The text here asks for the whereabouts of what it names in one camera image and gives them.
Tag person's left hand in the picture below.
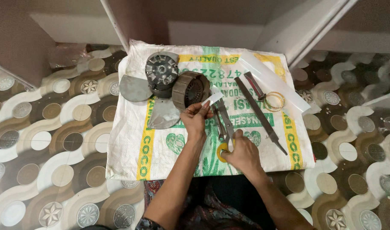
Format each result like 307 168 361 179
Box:
180 100 214 142

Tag person's right hand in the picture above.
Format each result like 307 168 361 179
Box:
221 129 263 175

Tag white paper strip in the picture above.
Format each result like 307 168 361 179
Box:
201 92 224 107

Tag yellow handled scissors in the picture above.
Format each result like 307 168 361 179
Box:
216 98 236 163

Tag small metal spanner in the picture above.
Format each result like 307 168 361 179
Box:
212 105 226 143

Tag brown round motor cover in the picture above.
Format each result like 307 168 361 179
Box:
172 71 211 112

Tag long dark metal file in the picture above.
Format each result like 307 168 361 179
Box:
234 77 288 156

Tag thin gold bangle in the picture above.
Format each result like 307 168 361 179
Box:
264 93 284 112
266 92 286 110

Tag dark patterned clothing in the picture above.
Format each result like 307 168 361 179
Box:
136 174 279 230

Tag grey fan blades with motor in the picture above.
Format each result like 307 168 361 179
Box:
119 51 183 130

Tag white woven printed sack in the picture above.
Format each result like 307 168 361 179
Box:
105 40 316 181

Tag clear plastic sheet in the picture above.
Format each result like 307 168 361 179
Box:
238 49 322 115

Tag white metal pipe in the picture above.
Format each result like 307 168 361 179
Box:
100 0 130 53

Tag crumpled clear plastic bag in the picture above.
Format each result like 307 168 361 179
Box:
48 43 92 69

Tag grey metal bar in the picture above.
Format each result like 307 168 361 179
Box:
0 60 36 92

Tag red handled metal tool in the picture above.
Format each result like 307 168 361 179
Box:
244 71 267 101

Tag white slanted frame bar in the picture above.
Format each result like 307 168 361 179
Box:
286 0 359 69

